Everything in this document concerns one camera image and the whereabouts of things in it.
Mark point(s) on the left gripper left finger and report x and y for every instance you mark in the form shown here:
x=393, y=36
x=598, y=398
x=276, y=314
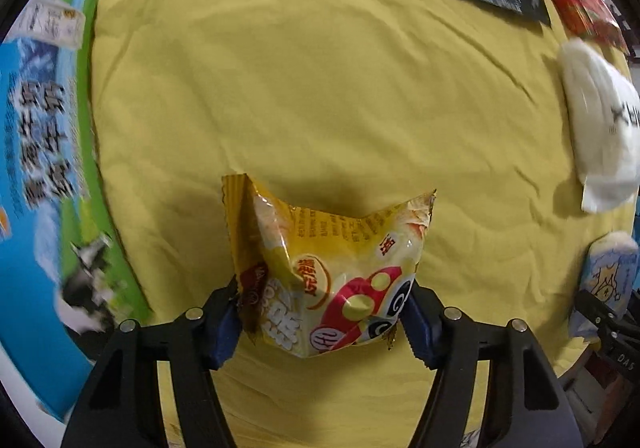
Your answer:
x=119, y=405

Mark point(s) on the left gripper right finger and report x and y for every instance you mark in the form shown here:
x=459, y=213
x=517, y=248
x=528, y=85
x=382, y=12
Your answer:
x=493, y=385

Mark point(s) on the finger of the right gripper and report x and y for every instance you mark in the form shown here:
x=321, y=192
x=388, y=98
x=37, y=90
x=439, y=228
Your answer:
x=598, y=313

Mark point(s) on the white soft pouch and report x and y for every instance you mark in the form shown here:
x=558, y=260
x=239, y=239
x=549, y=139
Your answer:
x=603, y=106

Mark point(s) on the yellow snack bag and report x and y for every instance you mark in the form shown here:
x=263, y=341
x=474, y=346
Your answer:
x=312, y=282

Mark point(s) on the red snack bag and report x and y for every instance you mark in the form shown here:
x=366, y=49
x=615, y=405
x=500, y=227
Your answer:
x=591, y=19

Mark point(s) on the cardboard box blue print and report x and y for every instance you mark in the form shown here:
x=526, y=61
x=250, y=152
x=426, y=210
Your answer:
x=66, y=283

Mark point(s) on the yellow tablecloth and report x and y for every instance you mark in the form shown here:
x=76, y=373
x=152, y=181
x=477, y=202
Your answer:
x=347, y=106

